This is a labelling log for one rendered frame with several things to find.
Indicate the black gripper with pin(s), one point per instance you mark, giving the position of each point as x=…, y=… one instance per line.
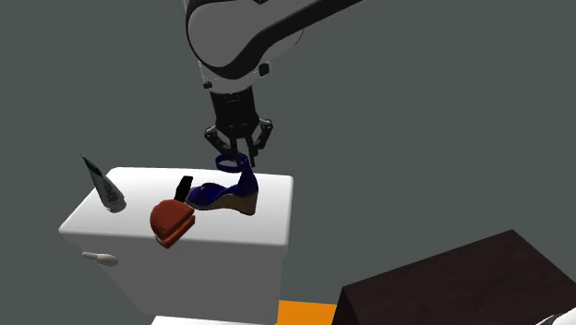
x=234, y=112

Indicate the blue wedge sandal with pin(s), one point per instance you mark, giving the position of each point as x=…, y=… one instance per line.
x=243, y=191

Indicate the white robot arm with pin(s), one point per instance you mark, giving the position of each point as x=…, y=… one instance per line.
x=225, y=31

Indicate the black rectangular phone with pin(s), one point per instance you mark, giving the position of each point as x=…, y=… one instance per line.
x=183, y=189

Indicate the white squeeze tube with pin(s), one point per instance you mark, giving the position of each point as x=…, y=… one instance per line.
x=107, y=189

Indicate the red knitted hat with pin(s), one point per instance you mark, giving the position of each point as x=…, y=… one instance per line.
x=167, y=220

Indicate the white toilet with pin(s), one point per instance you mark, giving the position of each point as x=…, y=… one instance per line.
x=216, y=265

